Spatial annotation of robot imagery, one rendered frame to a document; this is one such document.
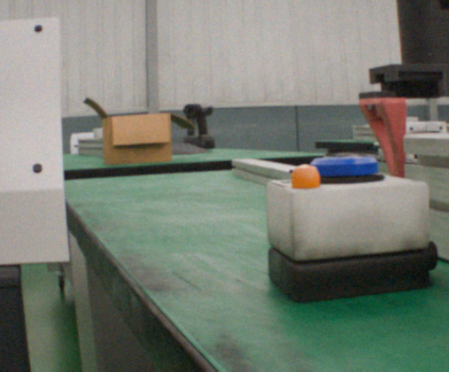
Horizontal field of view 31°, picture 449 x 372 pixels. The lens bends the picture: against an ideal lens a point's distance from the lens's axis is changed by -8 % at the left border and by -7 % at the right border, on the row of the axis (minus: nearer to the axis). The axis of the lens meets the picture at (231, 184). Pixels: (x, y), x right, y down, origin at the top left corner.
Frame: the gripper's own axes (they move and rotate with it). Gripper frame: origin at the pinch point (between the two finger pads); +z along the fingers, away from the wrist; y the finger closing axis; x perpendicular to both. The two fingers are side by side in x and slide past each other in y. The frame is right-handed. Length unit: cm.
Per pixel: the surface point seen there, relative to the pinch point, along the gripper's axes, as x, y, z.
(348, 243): -20.9, -14.3, 1.6
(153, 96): 1084, 39, -52
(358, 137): 404, 113, 4
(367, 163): -18.7, -12.3, -2.4
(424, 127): 88, 33, -3
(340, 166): -18.8, -14.0, -2.3
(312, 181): -20.7, -16.1, -1.7
